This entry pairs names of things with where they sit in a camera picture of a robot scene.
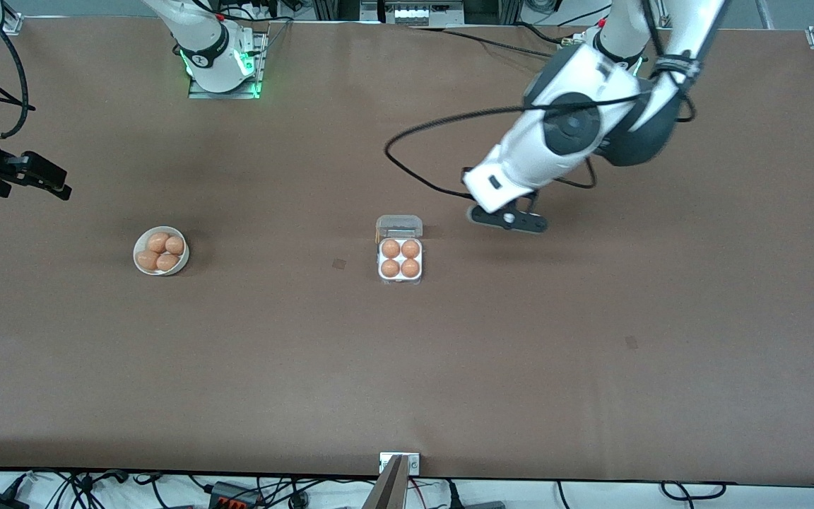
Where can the clear plastic egg box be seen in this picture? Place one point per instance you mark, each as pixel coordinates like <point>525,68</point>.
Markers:
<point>400,258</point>

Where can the thin grey rod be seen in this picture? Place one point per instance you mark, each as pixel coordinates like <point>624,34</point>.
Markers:
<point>766,14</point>

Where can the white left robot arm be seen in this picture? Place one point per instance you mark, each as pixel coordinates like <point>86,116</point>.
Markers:
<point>591,71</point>

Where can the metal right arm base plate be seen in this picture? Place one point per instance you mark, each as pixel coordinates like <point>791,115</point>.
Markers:
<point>198,92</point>

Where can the white round bowl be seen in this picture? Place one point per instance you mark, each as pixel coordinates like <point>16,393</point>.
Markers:
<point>184,263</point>

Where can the metal clamp bracket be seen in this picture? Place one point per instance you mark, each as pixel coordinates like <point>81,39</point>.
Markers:
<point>413,464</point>

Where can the power strip with plugs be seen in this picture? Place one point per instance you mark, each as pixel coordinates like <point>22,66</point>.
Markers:
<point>266,8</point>

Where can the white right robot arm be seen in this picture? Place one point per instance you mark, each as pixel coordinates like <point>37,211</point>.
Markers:
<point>209,49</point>

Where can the grey electrical switch unit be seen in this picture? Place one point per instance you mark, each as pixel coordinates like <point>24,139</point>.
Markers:
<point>414,13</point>

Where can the dark frame profile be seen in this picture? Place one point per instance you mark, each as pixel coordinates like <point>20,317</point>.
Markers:
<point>492,10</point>
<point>333,8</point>

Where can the grey camera stand bar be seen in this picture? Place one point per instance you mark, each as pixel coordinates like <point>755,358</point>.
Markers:
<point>389,491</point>

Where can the black orange connector block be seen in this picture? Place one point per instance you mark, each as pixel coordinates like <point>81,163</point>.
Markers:
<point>234,495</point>

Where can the black plug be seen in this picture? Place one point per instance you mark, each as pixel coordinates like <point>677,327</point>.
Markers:
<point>453,495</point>

